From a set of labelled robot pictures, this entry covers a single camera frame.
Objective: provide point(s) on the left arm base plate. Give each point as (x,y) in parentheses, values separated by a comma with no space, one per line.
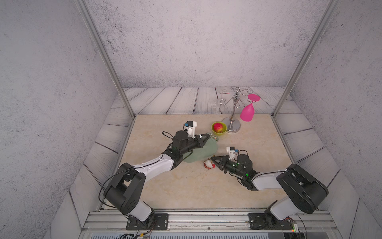
(155,222)

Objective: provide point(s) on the aluminium front rail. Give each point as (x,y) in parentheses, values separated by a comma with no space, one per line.
(211,224)

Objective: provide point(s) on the aluminium frame post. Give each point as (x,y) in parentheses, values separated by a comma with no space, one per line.
(317,34)
(82,6)

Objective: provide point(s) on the right aluminium frame post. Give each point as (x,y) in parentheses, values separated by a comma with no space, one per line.
(317,34)

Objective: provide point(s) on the pink wine glass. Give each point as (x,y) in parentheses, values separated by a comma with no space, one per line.
(248,112)

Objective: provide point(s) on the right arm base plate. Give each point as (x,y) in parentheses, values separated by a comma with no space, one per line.
(266,220)

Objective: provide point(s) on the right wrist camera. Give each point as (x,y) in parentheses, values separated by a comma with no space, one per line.
(231,151)

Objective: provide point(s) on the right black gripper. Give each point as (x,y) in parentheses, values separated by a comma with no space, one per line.
(225,162)

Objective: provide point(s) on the green corduroy bag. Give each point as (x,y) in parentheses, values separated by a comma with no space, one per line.
(204,153)

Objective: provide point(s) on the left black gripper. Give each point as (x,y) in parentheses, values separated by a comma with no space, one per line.
(199,144)

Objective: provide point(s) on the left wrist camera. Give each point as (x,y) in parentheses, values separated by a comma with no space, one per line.
(190,128)

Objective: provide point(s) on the silver glass rack stand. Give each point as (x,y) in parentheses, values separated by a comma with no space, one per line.
(229,102)

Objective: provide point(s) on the red apple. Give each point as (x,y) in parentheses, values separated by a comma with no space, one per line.
(218,127)

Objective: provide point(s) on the white red doll keychain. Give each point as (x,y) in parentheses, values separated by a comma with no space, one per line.
(209,164)

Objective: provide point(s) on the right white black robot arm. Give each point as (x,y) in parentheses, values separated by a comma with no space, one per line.
(304,192)

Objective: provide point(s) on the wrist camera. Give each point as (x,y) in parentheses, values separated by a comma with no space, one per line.
(190,128)
(231,151)

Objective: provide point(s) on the green bowl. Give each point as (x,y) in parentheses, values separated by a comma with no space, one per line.
(225,129)

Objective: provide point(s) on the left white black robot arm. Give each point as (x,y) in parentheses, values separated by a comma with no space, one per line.
(124,188)

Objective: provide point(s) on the left aluminium frame post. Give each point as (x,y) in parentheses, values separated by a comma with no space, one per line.
(82,6)

